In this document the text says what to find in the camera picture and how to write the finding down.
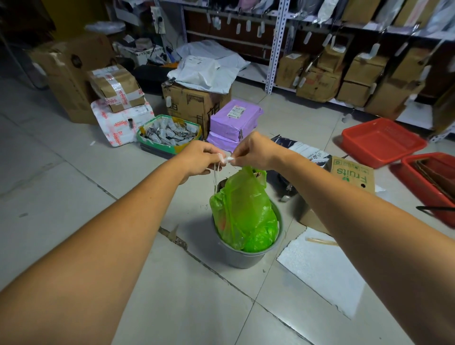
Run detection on taped brown parcel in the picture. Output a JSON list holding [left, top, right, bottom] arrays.
[[88, 64, 146, 113]]

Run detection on white metal shelf rack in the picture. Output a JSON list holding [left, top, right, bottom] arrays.
[[160, 0, 455, 143]]

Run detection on brown cardboard box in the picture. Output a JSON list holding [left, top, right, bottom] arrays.
[[162, 81, 232, 139]]

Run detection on black white printed bag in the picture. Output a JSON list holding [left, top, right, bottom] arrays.
[[271, 134, 332, 168]]

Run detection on red plastic bin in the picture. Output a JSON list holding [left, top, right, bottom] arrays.
[[401, 152, 455, 229]]

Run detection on green basket of tags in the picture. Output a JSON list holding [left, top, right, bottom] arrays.
[[136, 114, 202, 159]]

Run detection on red plastic tray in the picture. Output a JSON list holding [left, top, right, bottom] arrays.
[[342, 118, 428, 169]]

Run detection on pile of white tags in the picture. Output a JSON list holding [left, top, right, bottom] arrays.
[[144, 118, 198, 145]]

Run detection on grey plastic bucket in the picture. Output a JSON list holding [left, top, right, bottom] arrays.
[[212, 179, 284, 269]]

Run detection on person's left hand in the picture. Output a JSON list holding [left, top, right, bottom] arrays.
[[174, 140, 228, 185]]

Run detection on white poly mailer bag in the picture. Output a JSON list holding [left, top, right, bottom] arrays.
[[167, 55, 239, 94], [177, 39, 251, 72]]

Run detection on cardboard fruit box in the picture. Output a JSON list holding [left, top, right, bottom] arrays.
[[299, 156, 376, 236]]

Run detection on purple parcel bag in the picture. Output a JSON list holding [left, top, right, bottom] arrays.
[[210, 99, 264, 143], [206, 132, 240, 154]]

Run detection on stack of brown cardboard boxes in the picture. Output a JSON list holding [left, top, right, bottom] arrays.
[[275, 44, 432, 121]]

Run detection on person's left forearm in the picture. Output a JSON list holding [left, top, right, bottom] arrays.
[[0, 156, 190, 345]]

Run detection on person's right forearm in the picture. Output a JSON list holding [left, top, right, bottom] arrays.
[[275, 151, 455, 345]]

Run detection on large open cardboard box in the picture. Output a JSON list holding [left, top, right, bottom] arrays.
[[28, 34, 116, 124]]

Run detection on white red printed parcel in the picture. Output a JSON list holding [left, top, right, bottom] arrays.
[[91, 98, 155, 148]]

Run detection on person's right hand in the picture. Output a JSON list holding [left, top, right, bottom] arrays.
[[228, 132, 291, 172]]

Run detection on small white tag with string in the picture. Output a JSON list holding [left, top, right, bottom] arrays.
[[213, 155, 235, 194]]

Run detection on green plastic bag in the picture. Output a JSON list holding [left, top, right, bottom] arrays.
[[210, 166, 279, 253]]

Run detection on white foam sheet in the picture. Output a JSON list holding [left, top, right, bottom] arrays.
[[277, 227, 367, 320]]

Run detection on cardboard pieces in bin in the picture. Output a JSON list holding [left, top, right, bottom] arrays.
[[412, 159, 455, 204]]

